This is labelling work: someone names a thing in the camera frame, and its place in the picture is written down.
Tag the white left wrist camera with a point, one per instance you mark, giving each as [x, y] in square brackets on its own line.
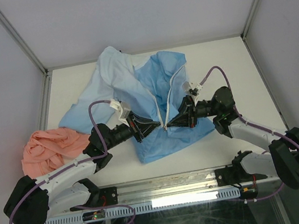
[122, 110]

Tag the aluminium corner frame post left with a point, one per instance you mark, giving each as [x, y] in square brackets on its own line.
[42, 122]

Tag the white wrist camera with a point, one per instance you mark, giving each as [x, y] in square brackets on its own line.
[122, 110]
[192, 89]

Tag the salmon pink cloth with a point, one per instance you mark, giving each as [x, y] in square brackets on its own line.
[48, 150]

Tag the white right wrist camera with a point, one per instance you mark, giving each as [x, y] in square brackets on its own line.
[192, 89]

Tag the aluminium front mounting rail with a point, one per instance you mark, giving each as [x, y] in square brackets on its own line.
[188, 182]

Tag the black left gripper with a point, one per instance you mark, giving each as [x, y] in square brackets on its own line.
[141, 126]

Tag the white slotted cable duct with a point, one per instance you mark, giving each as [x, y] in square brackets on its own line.
[147, 207]

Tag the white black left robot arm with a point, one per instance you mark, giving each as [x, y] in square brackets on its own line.
[69, 188]

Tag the light blue zip jacket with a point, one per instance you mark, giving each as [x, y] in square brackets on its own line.
[152, 86]

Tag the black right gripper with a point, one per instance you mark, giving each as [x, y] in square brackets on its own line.
[187, 107]

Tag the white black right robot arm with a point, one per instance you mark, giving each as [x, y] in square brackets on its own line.
[281, 157]

